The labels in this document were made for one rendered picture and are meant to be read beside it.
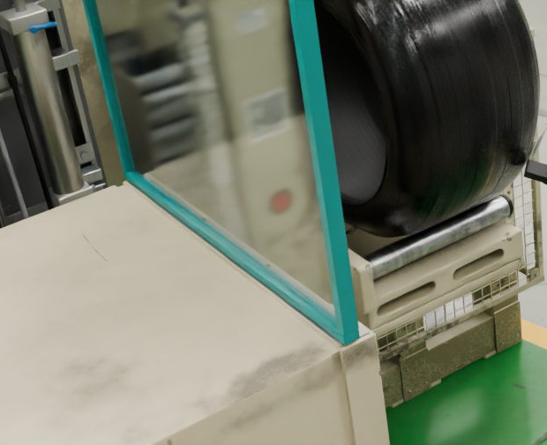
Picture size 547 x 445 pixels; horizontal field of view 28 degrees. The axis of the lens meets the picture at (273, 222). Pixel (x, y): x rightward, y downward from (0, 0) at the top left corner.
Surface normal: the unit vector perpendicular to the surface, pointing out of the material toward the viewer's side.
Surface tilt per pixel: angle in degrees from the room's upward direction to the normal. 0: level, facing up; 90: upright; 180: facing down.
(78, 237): 0
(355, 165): 32
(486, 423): 0
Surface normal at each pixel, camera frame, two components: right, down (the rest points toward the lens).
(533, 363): -0.15, -0.87
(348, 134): 0.27, -0.34
